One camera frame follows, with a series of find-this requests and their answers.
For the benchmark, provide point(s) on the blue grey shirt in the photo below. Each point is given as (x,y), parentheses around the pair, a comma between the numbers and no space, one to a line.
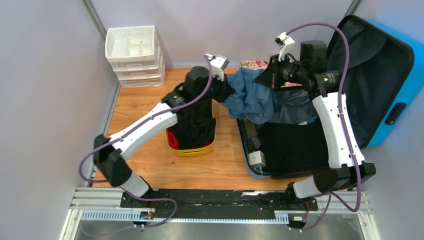
(250,99)

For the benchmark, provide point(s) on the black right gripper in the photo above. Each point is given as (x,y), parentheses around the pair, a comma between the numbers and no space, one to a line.
(269,77)

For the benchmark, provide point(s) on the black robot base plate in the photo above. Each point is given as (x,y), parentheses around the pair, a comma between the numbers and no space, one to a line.
(219,204)

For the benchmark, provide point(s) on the beige cylindrical bottle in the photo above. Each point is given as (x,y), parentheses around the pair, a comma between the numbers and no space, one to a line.
(250,128)

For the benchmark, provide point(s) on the white square charger block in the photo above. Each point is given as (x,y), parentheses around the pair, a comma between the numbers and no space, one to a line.
(256,159)

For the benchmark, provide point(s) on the blue fish print suitcase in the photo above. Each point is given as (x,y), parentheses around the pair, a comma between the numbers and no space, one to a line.
(385,72)

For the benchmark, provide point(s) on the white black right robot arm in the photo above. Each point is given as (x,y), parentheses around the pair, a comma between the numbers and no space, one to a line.
(346,164)

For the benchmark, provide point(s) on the black round cap item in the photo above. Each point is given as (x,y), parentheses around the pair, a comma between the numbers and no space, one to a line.
(254,143)

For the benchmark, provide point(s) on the black garment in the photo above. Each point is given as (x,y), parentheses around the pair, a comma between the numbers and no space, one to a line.
(196,124)
(291,148)

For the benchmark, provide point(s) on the white plastic drawer unit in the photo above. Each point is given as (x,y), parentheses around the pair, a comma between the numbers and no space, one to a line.
(135,56)

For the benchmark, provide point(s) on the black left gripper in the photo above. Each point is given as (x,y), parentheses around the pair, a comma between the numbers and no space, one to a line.
(226,89)

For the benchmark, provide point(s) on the floral pattern tray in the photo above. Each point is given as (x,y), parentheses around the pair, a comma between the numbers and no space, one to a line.
(254,64)

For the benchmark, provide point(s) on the red cloth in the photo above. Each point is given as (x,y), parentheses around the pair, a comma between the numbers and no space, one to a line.
(174,143)

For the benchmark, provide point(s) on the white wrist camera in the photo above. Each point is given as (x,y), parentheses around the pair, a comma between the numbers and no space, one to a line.
(218,65)
(286,44)

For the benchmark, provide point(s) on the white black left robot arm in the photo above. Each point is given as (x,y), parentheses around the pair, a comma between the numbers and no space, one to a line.
(110,154)

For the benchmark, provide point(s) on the yellow plastic basket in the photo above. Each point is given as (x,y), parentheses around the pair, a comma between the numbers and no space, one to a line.
(192,152)

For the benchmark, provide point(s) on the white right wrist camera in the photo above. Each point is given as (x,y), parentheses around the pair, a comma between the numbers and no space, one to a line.
(286,44)

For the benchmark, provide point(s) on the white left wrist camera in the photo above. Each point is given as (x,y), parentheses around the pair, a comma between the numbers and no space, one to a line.
(218,65)

